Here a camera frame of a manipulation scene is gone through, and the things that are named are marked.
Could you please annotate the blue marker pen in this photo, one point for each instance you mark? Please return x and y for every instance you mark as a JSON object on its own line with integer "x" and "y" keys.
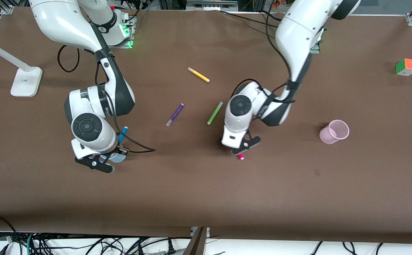
{"x": 123, "y": 134}

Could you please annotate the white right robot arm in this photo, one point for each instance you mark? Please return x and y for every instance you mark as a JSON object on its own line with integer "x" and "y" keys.
{"x": 61, "y": 21}

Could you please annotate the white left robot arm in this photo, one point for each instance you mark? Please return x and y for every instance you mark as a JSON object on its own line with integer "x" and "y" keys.
{"x": 298, "y": 35}

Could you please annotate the translucent blue plastic cup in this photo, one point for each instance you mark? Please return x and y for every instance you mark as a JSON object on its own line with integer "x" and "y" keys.
{"x": 119, "y": 159}

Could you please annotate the green marker pen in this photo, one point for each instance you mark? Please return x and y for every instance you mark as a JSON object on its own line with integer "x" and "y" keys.
{"x": 215, "y": 113}

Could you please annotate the brown table cover sheet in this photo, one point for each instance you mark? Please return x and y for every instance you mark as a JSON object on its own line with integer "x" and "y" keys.
{"x": 206, "y": 194}

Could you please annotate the purple marker pen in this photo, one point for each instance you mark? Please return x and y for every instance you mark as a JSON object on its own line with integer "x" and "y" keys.
{"x": 175, "y": 114}

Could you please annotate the translucent pink plastic cup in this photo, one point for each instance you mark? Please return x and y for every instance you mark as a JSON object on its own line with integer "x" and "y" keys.
{"x": 328, "y": 138}

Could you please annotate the yellow marker pen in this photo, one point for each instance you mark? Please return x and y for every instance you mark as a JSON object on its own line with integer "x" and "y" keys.
{"x": 199, "y": 74}

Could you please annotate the black power plug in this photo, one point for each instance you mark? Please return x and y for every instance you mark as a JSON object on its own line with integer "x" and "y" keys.
{"x": 170, "y": 248}

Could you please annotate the brown wooden beam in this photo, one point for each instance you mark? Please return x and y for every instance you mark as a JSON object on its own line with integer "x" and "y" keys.
{"x": 195, "y": 246}

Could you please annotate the colourful puzzle cube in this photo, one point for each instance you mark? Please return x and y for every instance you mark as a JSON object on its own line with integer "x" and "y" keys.
{"x": 407, "y": 67}

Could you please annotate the white metal bracket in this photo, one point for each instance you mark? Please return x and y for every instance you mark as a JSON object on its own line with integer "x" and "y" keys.
{"x": 206, "y": 232}

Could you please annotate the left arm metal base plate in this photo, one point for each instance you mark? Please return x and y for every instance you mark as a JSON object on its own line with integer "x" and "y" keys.
{"x": 315, "y": 49}

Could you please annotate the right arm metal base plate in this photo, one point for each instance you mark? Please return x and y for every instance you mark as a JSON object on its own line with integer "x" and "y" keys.
{"x": 124, "y": 45}

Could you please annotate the small aluminium corner bracket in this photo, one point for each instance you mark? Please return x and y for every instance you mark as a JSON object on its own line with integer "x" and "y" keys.
{"x": 7, "y": 9}

